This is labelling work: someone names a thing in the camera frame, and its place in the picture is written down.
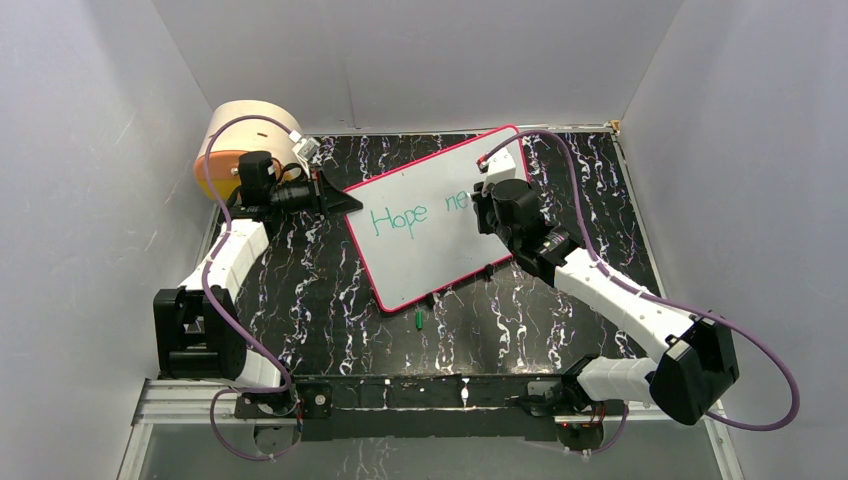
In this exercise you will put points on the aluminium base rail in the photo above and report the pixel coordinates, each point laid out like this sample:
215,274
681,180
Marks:
413,427

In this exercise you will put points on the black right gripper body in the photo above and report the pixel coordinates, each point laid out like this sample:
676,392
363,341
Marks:
486,216

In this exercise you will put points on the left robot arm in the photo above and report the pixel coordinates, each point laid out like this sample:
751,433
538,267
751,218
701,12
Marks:
198,334

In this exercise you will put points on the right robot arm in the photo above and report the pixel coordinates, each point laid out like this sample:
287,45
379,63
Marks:
690,360

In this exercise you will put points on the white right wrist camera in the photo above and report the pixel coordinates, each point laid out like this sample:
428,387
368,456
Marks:
496,167

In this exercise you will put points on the pink framed whiteboard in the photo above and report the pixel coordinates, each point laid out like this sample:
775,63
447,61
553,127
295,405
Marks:
416,232

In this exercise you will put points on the green marker cap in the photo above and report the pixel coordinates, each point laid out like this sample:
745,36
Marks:
419,320

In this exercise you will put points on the beige cylindrical drawer box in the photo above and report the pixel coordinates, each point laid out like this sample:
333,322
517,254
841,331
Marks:
238,127

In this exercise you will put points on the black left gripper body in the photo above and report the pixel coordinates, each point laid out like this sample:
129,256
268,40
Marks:
296,199

